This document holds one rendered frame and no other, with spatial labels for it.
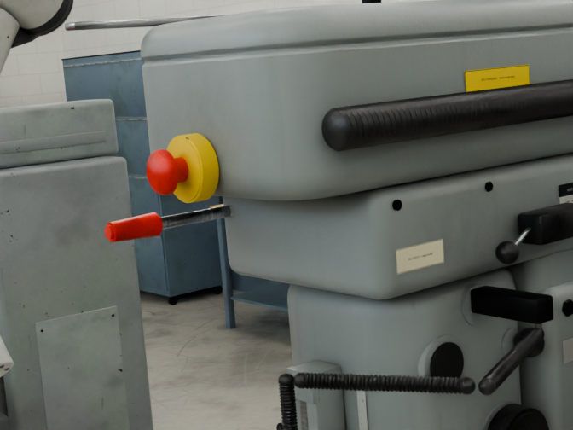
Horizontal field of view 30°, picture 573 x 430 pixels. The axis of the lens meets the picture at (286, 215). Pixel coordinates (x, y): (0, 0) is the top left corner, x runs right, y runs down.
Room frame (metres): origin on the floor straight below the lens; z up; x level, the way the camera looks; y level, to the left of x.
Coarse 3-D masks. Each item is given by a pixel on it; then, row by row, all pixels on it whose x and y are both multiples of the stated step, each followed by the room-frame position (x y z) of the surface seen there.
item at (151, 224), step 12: (144, 216) 1.02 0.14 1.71; (156, 216) 1.02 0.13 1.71; (168, 216) 1.04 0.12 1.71; (180, 216) 1.04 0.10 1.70; (192, 216) 1.05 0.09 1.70; (204, 216) 1.06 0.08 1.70; (216, 216) 1.07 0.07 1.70; (228, 216) 1.08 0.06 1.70; (108, 228) 1.00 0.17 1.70; (120, 228) 1.00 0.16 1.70; (132, 228) 1.00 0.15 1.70; (144, 228) 1.01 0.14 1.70; (156, 228) 1.02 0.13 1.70; (120, 240) 1.00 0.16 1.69
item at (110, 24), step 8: (192, 16) 1.07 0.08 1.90; (200, 16) 1.08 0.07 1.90; (208, 16) 1.08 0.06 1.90; (72, 24) 0.99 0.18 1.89; (80, 24) 0.99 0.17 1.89; (88, 24) 1.00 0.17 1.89; (96, 24) 1.00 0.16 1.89; (104, 24) 1.01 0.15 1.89; (112, 24) 1.01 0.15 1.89; (120, 24) 1.02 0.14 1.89; (128, 24) 1.02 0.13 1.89; (136, 24) 1.03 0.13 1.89; (144, 24) 1.03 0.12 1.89; (152, 24) 1.04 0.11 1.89; (160, 24) 1.05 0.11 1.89
